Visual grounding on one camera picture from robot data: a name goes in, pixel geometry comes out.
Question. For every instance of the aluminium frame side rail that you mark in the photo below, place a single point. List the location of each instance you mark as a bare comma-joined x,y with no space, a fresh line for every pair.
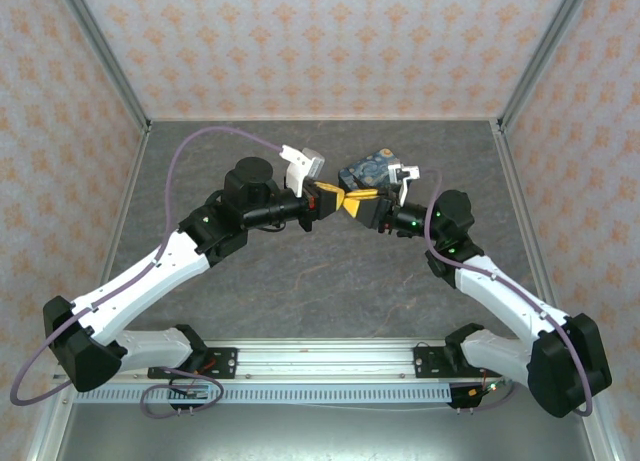
525,241
120,241

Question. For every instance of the aluminium frame post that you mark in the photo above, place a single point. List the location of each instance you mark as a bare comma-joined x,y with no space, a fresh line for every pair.
105,56
545,56

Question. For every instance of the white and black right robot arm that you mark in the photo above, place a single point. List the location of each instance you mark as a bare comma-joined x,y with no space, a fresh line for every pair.
505,296

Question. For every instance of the starry night print box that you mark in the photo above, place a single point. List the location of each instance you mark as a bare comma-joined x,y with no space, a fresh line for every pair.
370,168

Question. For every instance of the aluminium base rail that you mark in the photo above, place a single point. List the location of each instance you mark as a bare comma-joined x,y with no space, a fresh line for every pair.
325,361

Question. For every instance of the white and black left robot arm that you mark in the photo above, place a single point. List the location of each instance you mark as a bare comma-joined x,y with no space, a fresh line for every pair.
150,276

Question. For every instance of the small circuit board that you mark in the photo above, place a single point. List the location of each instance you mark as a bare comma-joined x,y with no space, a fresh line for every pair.
192,393
482,391

